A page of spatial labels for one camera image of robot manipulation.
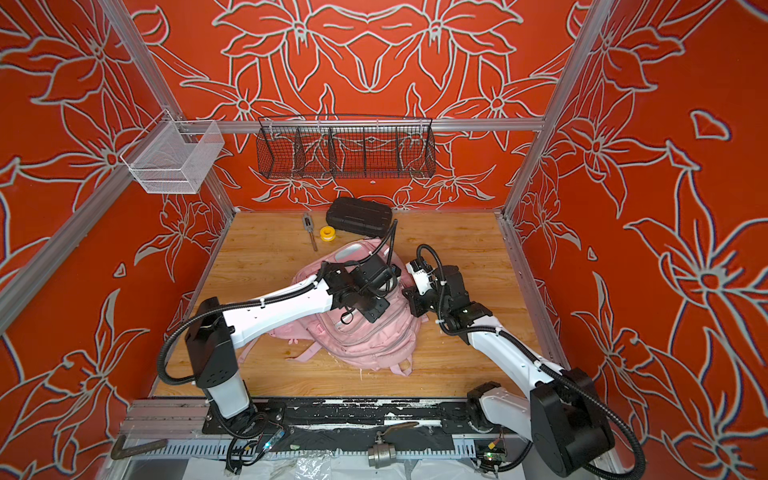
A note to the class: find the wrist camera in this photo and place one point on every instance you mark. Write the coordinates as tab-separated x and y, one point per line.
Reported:
435	279
376	276

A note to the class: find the black wire wall basket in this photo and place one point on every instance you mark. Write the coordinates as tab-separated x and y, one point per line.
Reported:
352	147

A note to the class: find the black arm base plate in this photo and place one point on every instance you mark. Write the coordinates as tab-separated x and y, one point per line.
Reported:
449	415

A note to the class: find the white cable duct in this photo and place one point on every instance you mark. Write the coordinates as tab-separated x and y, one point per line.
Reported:
463	448

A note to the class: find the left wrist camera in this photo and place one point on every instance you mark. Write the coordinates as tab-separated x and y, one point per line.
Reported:
376	276

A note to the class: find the pink student backpack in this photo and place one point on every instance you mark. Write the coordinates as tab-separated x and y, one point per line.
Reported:
388	343

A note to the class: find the yellow tape roll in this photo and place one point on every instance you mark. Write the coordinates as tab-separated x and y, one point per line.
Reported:
328	233

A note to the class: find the metal ball valve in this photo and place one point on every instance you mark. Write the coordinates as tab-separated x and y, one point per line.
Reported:
382	453

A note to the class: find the white wire wall basket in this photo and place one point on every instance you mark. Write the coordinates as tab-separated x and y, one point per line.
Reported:
169	156

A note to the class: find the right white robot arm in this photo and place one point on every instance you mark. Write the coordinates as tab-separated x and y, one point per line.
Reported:
560	415

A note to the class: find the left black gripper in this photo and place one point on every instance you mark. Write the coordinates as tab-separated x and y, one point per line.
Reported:
375	312

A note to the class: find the black pencil case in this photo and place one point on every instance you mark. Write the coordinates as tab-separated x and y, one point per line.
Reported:
362	217

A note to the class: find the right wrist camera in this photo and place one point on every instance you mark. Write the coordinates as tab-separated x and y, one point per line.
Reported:
435	279

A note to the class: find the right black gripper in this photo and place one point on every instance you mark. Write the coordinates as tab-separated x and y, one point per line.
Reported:
416	300

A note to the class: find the rusty metal bracket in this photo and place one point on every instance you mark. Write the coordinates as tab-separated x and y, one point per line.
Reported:
121	451

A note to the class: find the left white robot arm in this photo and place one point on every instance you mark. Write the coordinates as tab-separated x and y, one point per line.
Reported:
213	335

